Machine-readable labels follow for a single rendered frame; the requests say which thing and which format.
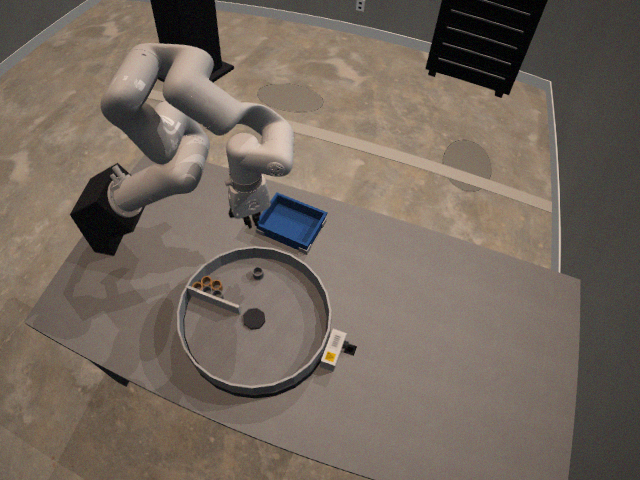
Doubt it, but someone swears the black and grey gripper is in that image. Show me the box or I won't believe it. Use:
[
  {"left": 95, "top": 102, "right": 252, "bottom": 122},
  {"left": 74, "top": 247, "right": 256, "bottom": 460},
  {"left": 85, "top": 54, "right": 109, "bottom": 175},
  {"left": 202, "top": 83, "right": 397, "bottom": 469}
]
[{"left": 228, "top": 175, "right": 271, "bottom": 229}]

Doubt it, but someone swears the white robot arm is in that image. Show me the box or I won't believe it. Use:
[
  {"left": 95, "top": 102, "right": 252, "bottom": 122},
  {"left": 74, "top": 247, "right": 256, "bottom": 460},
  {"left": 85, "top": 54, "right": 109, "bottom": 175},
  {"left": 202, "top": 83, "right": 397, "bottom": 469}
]
[{"left": 100, "top": 43, "right": 294, "bottom": 218}]

